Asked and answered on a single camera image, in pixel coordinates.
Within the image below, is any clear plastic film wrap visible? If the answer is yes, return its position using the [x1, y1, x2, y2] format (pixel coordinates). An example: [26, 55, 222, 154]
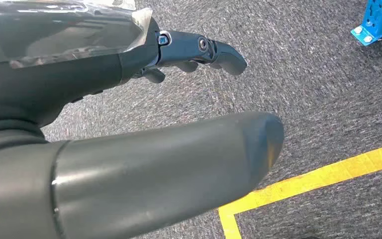
[0, 0, 154, 72]

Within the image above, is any yellow floor tape outline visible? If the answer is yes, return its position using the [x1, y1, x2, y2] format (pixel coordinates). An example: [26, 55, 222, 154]
[218, 145, 382, 239]

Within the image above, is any blue metal shelving rack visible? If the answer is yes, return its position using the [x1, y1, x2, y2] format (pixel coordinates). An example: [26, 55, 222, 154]
[351, 0, 382, 47]

